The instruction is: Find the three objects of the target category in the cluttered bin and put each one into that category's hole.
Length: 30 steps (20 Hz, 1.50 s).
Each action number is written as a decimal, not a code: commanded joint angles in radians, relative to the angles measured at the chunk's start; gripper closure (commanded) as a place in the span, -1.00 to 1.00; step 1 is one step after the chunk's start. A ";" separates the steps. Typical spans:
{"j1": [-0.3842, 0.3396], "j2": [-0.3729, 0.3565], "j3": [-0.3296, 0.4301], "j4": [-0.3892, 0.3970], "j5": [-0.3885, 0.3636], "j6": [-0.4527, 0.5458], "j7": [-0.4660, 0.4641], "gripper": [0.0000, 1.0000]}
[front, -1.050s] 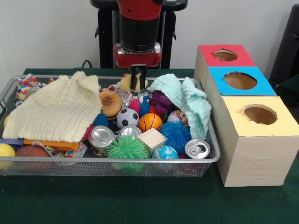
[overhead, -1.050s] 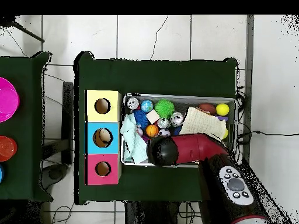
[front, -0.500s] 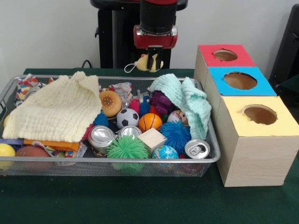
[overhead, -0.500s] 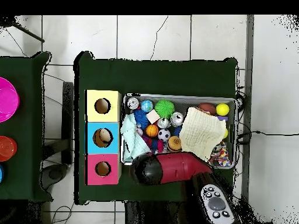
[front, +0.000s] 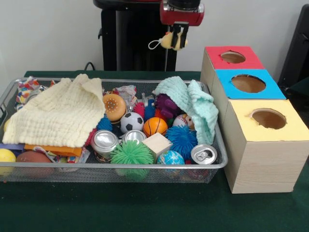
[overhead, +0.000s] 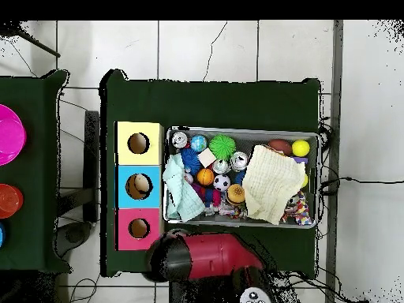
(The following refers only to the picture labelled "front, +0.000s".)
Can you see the yellow ball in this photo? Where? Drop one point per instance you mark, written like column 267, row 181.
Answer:
column 6, row 155

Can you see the small soccer ball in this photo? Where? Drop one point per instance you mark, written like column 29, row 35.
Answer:
column 131, row 122

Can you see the purple spiky ball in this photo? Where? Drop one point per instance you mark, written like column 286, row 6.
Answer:
column 166, row 105

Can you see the silver can with pull tab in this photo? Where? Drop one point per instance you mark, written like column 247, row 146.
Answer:
column 203, row 153

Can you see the dark green table cloth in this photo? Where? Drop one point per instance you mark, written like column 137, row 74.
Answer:
column 145, row 208

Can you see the orange plastic toy piece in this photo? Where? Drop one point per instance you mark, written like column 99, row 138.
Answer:
column 53, row 150

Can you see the cream yellow muslin cloth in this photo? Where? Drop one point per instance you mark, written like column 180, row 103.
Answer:
column 58, row 113

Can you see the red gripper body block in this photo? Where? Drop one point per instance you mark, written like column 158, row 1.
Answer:
column 182, row 16

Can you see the wooden cube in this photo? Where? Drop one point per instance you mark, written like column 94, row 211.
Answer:
column 157, row 145

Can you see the wooden box with three holes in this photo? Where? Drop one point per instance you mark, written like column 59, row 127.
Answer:
column 260, row 159

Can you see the mint green muslin cloth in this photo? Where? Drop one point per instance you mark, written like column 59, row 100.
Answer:
column 195, row 104

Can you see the large green spiky ball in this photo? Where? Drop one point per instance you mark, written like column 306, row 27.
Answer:
column 131, row 154

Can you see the yellow plush toy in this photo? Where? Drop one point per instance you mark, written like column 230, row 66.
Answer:
column 169, row 41

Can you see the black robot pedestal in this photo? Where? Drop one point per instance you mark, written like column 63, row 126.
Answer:
column 135, row 38

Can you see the brown toy football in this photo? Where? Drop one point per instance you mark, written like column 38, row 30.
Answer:
column 33, row 157

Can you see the small orange basketball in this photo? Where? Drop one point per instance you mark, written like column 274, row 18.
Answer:
column 155, row 126

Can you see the white baseball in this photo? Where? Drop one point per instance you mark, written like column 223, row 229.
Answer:
column 181, row 121

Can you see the blue spiky ball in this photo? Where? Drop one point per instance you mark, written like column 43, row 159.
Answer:
column 181, row 141

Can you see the small silver can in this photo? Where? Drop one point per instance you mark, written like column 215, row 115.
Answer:
column 134, row 137

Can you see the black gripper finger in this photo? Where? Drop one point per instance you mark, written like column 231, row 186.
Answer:
column 175, row 29
column 184, row 35

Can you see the black chair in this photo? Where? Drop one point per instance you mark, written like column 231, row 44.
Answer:
column 297, row 53

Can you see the clear mesh bin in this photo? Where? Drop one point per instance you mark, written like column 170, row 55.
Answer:
column 159, row 175

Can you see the silver can with open top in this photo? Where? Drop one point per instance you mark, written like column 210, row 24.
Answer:
column 105, row 144

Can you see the small globe ball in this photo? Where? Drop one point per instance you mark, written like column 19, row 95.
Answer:
column 170, row 158

